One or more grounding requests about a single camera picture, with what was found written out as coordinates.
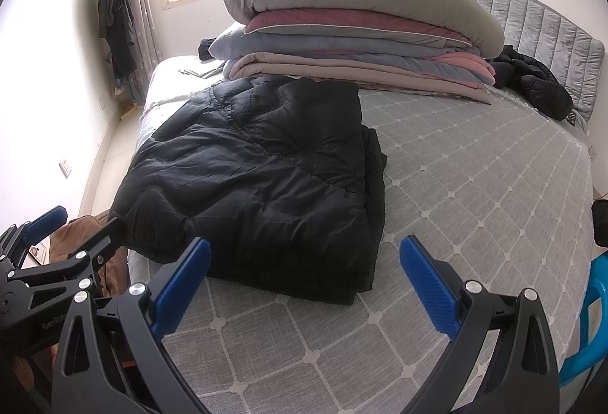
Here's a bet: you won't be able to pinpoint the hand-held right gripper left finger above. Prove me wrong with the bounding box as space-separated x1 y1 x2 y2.
51 237 212 414

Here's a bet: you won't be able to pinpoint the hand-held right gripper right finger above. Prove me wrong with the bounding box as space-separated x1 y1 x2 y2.
399 235 562 414

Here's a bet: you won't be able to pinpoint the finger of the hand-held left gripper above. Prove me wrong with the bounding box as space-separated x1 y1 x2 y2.
19 218 127 289
0 205 68 272

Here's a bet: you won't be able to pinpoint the large black quilted jacket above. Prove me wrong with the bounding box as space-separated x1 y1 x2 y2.
108 76 386 305

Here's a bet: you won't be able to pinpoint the dark hanging clothes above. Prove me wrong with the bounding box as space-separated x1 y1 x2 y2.
96 0 138 82

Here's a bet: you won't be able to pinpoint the brown cloth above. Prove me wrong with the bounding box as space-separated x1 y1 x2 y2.
47 212 129 301

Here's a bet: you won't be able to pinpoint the white-grey patterned bedspread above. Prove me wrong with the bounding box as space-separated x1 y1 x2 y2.
126 55 597 414

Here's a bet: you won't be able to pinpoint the blue plastic stool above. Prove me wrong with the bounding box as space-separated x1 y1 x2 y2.
558 250 608 389

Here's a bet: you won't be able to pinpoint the dark cloth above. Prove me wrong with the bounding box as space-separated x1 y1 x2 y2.
592 200 608 248

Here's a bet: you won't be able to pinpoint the pink folded blanket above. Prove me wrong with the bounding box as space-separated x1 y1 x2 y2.
430 50 485 77

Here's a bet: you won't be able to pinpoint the small black puffer jacket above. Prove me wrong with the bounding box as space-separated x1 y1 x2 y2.
484 44 575 120

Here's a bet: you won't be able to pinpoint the striped light curtain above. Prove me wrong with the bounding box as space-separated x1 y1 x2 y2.
102 0 167 106

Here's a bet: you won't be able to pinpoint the stack of folded blankets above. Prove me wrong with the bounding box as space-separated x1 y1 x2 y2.
223 52 492 105

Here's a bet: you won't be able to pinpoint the blue-grey folded blanket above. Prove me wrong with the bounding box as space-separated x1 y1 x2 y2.
208 25 497 87

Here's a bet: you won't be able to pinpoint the grey quilted headboard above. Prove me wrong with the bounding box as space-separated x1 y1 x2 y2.
444 0 600 130

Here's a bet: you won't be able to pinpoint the maroon folded blanket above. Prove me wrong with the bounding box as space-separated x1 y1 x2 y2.
244 8 473 49

